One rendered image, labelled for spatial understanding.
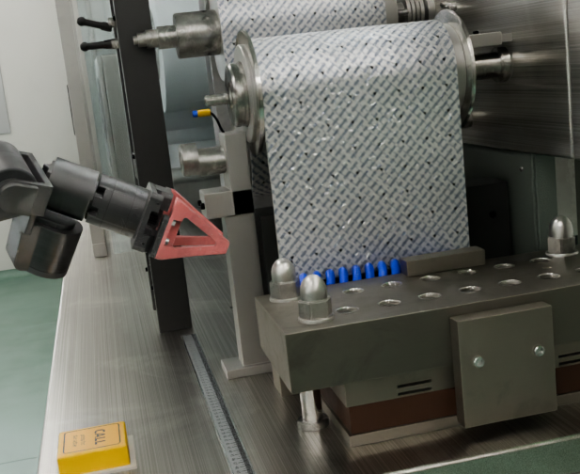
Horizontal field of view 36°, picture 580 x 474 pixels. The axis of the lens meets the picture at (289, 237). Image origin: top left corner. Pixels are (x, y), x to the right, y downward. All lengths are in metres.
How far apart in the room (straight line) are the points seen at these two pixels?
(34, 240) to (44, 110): 5.58
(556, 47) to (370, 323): 0.39
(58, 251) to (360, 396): 0.36
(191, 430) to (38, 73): 5.66
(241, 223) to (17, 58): 5.53
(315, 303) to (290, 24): 0.51
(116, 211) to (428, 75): 0.39
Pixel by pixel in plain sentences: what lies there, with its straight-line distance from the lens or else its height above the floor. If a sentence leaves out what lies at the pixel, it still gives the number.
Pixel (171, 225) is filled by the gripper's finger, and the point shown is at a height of 1.13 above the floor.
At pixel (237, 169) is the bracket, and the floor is 1.16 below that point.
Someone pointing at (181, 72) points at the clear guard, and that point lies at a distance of 2.04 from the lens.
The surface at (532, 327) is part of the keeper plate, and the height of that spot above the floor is 1.00.
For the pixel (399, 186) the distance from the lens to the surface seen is 1.06.
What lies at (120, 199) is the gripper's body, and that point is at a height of 1.16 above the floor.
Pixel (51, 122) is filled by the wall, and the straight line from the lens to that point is 6.57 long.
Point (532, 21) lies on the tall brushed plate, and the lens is 1.11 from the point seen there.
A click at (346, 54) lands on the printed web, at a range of 1.05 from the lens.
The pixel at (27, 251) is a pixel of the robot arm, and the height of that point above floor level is 1.11.
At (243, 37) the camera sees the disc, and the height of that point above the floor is 1.31.
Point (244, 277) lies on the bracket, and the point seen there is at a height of 1.02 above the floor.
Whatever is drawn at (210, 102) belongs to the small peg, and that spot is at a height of 1.24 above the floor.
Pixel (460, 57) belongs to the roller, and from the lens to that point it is 1.09.
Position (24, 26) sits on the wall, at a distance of 6.58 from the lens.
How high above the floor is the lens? 1.28
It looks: 11 degrees down
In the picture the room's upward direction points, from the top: 6 degrees counter-clockwise
